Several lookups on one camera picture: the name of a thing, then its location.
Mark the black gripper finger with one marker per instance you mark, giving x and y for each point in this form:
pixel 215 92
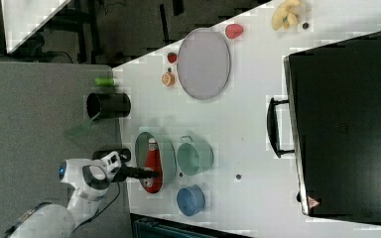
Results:
pixel 149 170
pixel 151 176

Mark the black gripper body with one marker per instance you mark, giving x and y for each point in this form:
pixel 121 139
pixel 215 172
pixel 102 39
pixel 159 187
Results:
pixel 126 172

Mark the red ketchup bottle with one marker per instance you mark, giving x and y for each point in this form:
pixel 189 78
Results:
pixel 153 162

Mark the green oval strainer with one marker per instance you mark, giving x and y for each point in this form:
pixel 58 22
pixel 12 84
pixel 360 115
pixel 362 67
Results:
pixel 167 154

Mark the green mug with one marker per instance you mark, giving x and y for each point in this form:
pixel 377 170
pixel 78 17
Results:
pixel 194 157

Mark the blue cup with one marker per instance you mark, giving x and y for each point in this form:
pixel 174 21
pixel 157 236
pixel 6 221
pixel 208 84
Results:
pixel 190 200

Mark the green spatula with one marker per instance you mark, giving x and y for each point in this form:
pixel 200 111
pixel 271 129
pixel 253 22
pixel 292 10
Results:
pixel 103 85

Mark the large black pot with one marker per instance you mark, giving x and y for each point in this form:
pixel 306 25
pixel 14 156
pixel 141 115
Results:
pixel 108 105

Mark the orange slice toy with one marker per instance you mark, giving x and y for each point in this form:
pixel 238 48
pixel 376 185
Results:
pixel 168 79

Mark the dark red strawberry toy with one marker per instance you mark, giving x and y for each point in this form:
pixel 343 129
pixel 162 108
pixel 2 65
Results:
pixel 172 57

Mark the lavender round plate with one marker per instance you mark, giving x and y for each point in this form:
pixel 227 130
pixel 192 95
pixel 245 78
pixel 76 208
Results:
pixel 203 65

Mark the red green strawberry toy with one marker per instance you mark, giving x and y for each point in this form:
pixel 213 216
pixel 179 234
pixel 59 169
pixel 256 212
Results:
pixel 232 31

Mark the peeled banana toy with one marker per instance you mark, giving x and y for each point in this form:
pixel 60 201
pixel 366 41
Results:
pixel 284 16

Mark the black toaster oven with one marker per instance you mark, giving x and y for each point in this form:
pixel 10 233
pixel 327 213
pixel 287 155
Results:
pixel 334 100

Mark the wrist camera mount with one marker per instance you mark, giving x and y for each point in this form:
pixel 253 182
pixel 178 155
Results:
pixel 111 163

